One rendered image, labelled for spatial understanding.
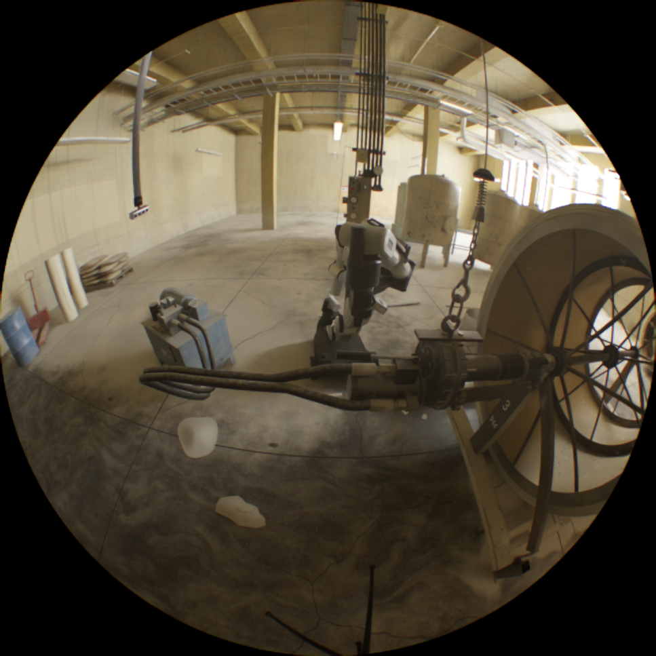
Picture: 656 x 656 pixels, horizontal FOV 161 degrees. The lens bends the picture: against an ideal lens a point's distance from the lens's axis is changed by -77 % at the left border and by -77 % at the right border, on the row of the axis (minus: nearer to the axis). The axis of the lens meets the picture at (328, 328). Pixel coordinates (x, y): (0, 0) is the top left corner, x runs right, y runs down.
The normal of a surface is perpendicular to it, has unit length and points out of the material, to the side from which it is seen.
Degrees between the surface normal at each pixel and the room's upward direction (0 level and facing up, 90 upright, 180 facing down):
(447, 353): 25
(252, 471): 0
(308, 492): 0
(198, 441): 14
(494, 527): 0
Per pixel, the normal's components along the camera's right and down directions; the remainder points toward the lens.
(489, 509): 0.04, -0.84
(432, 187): -0.46, 0.48
